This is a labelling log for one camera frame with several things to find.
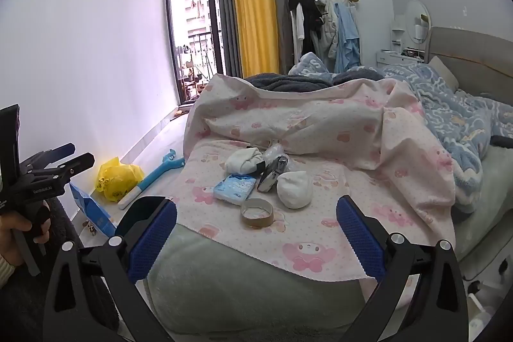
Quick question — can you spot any bed with grey headboard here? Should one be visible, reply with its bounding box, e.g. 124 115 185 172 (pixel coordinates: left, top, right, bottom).
144 25 513 342

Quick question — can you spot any blue printed fleece blanket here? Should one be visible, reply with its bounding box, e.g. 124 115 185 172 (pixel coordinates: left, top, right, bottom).
289 53 513 212

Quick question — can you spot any white towel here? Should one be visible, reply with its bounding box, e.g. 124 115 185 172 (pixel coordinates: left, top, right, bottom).
223 147 266 175

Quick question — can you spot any blue tissue packet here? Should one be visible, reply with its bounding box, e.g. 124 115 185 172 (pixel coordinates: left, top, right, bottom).
213 174 257 205

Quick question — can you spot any dark grey blanket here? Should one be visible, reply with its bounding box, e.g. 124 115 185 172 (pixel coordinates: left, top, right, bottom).
245 67 387 92

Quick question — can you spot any light blue shirt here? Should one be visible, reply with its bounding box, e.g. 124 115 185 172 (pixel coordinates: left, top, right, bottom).
333 2 361 73

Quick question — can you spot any blue paper package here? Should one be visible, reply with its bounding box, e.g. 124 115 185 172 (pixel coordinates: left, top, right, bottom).
69 182 118 238

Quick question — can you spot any blue toy massage stick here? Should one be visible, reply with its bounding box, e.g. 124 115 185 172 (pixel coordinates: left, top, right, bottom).
119 149 186 210

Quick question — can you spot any beige pillow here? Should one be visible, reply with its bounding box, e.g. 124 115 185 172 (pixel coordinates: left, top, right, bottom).
428 56 460 92

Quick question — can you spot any white sock ball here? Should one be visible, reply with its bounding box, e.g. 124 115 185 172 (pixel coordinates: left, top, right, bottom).
276 171 313 210

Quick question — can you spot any pink printed bed sheet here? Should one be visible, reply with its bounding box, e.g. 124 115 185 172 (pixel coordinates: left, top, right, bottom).
176 73 458 282

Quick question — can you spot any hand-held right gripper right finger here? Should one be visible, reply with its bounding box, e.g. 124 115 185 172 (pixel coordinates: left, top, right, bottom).
336 195 469 342

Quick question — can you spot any cream jacket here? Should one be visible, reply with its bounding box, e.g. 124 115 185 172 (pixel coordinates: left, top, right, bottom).
313 0 341 58

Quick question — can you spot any black framed balcony door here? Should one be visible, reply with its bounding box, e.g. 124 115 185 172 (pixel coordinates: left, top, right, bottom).
164 0 225 104

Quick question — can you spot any round white mirror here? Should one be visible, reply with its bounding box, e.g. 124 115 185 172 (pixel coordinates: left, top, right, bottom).
405 0 431 48

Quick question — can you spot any cardboard tape roll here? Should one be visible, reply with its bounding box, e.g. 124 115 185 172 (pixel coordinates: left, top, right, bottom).
240 198 274 229

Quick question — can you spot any clear plastic wrap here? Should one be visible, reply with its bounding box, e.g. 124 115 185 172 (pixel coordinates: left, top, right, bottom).
262 144 305 174

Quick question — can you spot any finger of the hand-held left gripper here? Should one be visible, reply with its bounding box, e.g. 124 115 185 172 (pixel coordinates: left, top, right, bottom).
40 143 77 166
24 152 96 186

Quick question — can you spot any white dresser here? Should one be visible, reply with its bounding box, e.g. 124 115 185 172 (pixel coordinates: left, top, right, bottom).
376 17 429 66

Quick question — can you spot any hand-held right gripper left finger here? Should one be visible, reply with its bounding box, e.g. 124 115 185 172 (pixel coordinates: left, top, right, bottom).
42 196 179 342

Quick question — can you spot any white hanging garment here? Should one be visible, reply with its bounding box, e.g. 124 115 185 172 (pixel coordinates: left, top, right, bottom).
290 3 305 50

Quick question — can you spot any yellow curtain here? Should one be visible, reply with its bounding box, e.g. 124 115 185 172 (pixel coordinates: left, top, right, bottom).
226 0 281 78

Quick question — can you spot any person's left hand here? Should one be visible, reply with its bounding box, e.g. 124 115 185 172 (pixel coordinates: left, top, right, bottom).
0 211 51 267

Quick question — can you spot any yellow plastic bag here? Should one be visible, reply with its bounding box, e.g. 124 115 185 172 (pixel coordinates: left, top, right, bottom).
95 157 145 202

